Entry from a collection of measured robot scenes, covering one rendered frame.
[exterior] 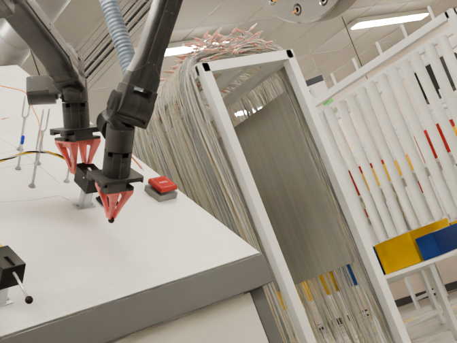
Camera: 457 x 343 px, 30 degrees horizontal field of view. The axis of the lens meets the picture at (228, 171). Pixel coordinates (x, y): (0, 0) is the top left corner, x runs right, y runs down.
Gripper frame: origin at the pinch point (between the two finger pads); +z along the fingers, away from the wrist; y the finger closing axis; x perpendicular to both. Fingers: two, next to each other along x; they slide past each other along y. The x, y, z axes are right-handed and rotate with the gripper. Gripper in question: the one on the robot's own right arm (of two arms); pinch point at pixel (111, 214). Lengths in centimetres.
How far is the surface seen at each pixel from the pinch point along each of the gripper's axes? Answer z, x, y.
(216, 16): 66, -455, -401
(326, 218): 25, -19, -91
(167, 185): -0.3, -8.5, -20.4
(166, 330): 15.4, 22.6, -0.5
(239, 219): 18, -18, -54
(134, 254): 5.4, 8.6, -0.8
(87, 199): 0.5, -9.3, 0.3
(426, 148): 47, -97, -247
